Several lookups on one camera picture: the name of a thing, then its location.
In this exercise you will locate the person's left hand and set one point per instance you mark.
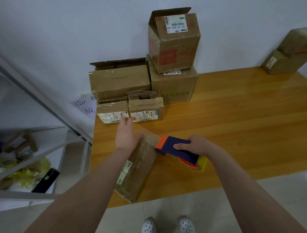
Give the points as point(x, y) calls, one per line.
point(127, 137)

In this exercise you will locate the person's left forearm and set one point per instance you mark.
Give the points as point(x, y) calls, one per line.
point(74, 199)

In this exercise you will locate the wooden table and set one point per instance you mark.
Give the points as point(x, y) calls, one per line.
point(249, 115)

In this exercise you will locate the yellow plastic bag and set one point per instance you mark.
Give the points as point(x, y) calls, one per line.
point(21, 175)

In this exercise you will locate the grey metal shelf rack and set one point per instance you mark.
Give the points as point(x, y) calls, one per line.
point(29, 194)

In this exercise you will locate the stack of cardboard boxes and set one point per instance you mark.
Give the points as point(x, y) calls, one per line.
point(117, 81)

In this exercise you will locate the squat red-printed cardboard box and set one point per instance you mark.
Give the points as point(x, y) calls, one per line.
point(293, 42)

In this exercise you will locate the white paper wall sign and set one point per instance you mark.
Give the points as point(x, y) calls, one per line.
point(85, 106)

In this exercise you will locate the person's right hand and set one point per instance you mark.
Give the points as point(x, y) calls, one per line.
point(199, 145)

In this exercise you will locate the person's right forearm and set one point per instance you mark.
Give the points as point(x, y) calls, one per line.
point(256, 194)

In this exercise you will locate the black mobile phone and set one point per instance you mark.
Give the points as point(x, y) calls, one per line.
point(45, 180)

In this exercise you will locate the box barcode label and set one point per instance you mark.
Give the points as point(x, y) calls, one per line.
point(139, 173)

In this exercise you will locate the small open carton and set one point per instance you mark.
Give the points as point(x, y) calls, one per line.
point(19, 144)

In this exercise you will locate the blue orange tape dispenser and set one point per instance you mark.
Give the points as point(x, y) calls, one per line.
point(170, 144)

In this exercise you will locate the small brown cardboard box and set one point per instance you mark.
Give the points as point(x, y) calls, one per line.
point(280, 62)

